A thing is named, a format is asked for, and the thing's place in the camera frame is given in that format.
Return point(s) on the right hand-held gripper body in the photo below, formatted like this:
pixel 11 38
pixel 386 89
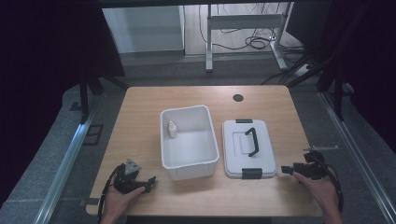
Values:
pixel 309 169

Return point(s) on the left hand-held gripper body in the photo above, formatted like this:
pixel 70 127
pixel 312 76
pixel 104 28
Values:
pixel 126 183

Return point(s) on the person's left hand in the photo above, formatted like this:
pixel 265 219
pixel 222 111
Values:
pixel 120 202

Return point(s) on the person's right hand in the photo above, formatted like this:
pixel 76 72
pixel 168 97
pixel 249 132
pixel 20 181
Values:
pixel 320 191

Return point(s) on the white plastic storage bin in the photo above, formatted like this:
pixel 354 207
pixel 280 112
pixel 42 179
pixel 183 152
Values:
pixel 190 146

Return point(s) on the small white dropper bottle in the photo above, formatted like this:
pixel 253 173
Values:
pixel 172 129

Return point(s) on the black metal stand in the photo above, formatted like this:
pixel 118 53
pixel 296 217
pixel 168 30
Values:
pixel 337 93
pixel 84 99

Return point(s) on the black round table grommet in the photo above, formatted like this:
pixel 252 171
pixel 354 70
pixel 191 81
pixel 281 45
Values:
pixel 238 97

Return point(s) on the white power strip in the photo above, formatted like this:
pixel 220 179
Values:
pixel 302 70

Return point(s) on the dark curtain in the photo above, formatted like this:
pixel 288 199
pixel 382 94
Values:
pixel 373 62
pixel 40 62

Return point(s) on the white panel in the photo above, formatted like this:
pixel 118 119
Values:
pixel 143 29

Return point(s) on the grey metal table bracket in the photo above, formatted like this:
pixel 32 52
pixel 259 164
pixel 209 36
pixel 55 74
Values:
pixel 89 201

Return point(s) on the aluminium floor rail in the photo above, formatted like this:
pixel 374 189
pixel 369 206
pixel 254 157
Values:
pixel 361 155
pixel 65 168

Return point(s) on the black square floor frame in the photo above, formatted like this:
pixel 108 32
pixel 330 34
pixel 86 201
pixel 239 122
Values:
pixel 92 134

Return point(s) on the white metal desk frame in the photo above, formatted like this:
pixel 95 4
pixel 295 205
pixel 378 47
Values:
pixel 246 22

